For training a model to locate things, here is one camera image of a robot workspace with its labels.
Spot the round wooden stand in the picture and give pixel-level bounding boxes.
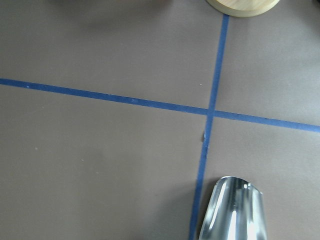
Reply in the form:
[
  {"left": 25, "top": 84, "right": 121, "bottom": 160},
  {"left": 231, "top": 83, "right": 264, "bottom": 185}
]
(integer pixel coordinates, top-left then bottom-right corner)
[{"left": 207, "top": 0, "right": 279, "bottom": 18}]

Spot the metal scoop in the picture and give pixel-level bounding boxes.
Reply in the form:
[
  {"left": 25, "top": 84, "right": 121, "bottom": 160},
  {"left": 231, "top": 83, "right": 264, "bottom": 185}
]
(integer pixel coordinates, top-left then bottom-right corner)
[{"left": 199, "top": 176, "right": 268, "bottom": 240}]

